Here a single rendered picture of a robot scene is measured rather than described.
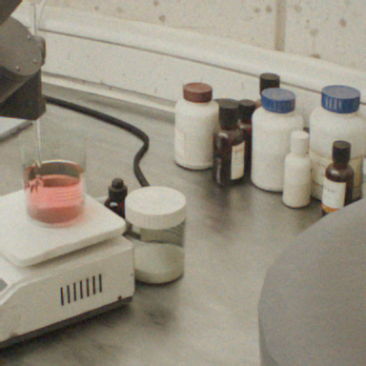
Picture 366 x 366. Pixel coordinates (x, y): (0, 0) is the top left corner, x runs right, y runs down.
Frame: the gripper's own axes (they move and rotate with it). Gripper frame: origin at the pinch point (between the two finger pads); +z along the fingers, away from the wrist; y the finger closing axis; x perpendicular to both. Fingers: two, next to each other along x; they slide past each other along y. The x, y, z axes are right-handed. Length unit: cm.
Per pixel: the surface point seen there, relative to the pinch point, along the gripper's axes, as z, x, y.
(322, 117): 30.2, 15.6, -20.8
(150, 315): 0.0, 25.9, -10.9
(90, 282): -3.0, 21.4, -6.2
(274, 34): 49, 12, -10
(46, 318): -7.1, 23.7, -3.4
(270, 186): 29.0, 25.0, -14.9
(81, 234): -2.2, 17.1, -5.2
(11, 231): -4.0, 17.0, 1.1
